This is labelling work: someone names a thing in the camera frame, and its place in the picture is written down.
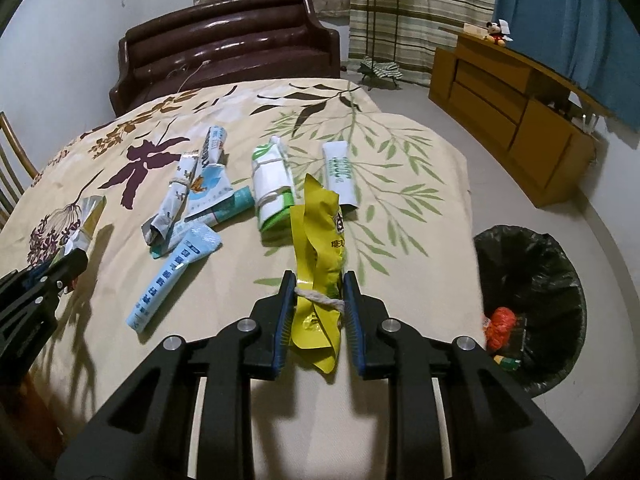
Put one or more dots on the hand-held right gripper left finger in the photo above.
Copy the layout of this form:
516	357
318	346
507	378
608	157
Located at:
285	325

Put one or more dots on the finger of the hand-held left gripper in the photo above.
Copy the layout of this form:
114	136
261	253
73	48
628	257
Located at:
32	275
70	265

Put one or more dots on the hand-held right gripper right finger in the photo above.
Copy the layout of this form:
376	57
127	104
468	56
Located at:
352	325

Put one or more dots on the silver gold sachet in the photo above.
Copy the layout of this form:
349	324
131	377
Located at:
87	222

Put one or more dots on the yellow snack wrapper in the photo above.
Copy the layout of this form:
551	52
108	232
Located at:
317	240

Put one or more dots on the teal white sachet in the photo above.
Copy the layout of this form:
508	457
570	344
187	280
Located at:
237	205

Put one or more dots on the white blue cartoon bag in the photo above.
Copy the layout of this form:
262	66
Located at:
212	180

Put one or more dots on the bin with black bag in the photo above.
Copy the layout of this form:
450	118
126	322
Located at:
540	270

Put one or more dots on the light blue sachet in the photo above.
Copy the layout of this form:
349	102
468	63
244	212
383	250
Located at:
170	275

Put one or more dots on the wooden chair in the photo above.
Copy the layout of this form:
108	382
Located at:
12	165

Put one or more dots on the crumpled silver wrapper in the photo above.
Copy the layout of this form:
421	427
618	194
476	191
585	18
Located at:
167	205

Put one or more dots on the red plastic bag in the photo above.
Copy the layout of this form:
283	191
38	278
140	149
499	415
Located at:
500	327

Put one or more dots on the white sachet with green print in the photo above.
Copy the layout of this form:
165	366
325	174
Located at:
340	175

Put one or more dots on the dark bottle with green label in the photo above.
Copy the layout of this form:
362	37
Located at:
505	362

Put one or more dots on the striped cloth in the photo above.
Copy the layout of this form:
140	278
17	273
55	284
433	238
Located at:
382	71

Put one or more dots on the wooden cabinet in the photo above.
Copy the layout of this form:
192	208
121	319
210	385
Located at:
490	105

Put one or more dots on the brown leather sofa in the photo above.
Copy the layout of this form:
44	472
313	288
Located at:
225	40

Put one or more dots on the black metal plant stand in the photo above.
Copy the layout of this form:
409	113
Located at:
369	25

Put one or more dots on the white router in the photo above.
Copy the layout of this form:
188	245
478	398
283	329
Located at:
585	125

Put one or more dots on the tissue box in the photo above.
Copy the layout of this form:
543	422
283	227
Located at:
474	30

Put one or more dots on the mouse plush toy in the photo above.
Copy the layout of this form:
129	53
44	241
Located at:
496	34

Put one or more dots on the striped curtain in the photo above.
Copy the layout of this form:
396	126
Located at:
435	5

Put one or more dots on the blue curtain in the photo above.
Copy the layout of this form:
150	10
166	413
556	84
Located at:
565	20

